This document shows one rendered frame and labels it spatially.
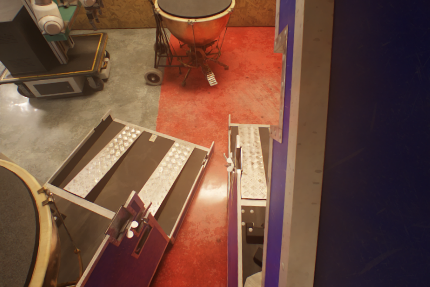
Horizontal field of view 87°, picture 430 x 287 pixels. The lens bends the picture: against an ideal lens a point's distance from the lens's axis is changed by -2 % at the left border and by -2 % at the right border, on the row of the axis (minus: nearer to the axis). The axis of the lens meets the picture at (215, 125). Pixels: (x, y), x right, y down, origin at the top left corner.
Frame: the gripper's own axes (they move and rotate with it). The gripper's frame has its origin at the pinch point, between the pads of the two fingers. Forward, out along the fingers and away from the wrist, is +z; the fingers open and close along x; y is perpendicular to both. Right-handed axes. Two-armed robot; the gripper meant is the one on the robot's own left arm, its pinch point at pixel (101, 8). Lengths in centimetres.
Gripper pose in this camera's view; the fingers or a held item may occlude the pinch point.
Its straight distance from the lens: 270.6
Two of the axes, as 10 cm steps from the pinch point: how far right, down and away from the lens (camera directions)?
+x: -1.4, -7.9, 6.0
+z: 0.0, 6.0, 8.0
